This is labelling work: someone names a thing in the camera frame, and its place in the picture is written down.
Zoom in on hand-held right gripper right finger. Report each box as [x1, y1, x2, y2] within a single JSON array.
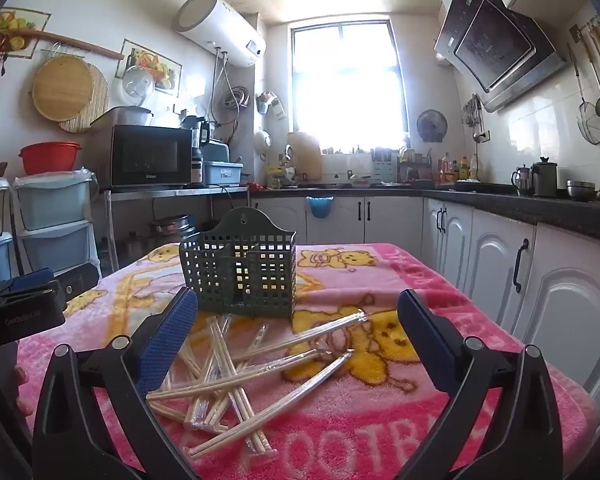
[[397, 289, 563, 480]]

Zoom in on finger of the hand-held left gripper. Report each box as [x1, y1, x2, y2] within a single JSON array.
[[60, 262, 101, 303], [0, 267, 56, 295]]

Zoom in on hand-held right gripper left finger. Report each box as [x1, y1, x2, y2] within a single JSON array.
[[32, 286, 201, 480]]

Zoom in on bunch of chopsticks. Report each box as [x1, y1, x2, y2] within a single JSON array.
[[145, 310, 371, 458]]

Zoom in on hanging kitchen utensils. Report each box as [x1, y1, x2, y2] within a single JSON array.
[[461, 94, 485, 143]]

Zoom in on person's left hand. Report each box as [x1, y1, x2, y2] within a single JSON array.
[[13, 365, 34, 417]]

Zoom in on pink bear printed blanket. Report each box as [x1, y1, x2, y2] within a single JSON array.
[[15, 242, 600, 480]]

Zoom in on steel steamer pot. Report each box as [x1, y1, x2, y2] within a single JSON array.
[[149, 214, 197, 247]]

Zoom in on white lower kitchen cabinets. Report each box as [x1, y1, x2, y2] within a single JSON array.
[[250, 195, 600, 411]]

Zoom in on red plastic basin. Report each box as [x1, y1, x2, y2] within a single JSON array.
[[19, 141, 83, 176]]

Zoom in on steel shelf table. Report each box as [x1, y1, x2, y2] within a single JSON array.
[[100, 186, 252, 271]]

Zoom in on black microwave oven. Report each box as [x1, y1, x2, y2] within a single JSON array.
[[109, 125, 193, 191]]

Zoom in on black stove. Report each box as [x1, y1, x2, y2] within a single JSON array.
[[452, 182, 518, 196]]

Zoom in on blue-grey dish bin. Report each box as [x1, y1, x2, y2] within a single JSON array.
[[202, 160, 244, 187]]

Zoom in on metal baking tray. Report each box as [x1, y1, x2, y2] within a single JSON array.
[[90, 106, 154, 128]]

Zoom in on blue hanging waste bin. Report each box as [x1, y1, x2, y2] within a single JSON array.
[[305, 196, 334, 219]]

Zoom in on row of condiment bottles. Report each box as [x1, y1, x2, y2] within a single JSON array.
[[439, 152, 482, 184]]

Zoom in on round woven straw mat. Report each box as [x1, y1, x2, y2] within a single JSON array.
[[60, 62, 110, 134]]

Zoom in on grey knife block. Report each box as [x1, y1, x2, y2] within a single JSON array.
[[371, 147, 397, 184]]

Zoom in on black kitchen countertop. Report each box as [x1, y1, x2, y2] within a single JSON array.
[[250, 182, 600, 248]]

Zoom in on small steel kettle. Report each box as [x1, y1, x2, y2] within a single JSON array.
[[511, 164, 532, 197]]

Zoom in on black blender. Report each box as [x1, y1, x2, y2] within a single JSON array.
[[180, 115, 212, 184]]

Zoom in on round bamboo tray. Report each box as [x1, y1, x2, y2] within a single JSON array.
[[32, 55, 95, 122]]

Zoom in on clear plastic dome lid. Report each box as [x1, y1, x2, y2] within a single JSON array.
[[122, 65, 156, 110]]

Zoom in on steel bowl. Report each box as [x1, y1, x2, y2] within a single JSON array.
[[566, 180, 597, 202]]

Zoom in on wooden cutting board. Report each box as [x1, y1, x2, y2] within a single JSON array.
[[286, 131, 324, 183]]

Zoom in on long wooden rolling pin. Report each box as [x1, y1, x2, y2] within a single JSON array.
[[12, 29, 126, 61]]

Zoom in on kitchen window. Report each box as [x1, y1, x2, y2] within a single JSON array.
[[290, 20, 411, 156]]

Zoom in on white water heater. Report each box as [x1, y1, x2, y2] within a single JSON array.
[[172, 0, 267, 68]]

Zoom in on black range hood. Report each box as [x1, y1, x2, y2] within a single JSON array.
[[434, 0, 571, 113]]

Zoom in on small wall fan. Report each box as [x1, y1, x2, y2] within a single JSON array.
[[416, 109, 448, 142]]

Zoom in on fruit wall poster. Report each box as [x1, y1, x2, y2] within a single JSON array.
[[0, 7, 52, 59], [120, 39, 183, 96]]

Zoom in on coiled grey hose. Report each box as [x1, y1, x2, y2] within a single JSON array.
[[223, 85, 251, 110]]

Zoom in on hanging wall caddy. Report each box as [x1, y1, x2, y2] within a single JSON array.
[[256, 91, 286, 121]]

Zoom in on wire strainer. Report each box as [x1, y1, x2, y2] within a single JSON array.
[[567, 42, 600, 146]]

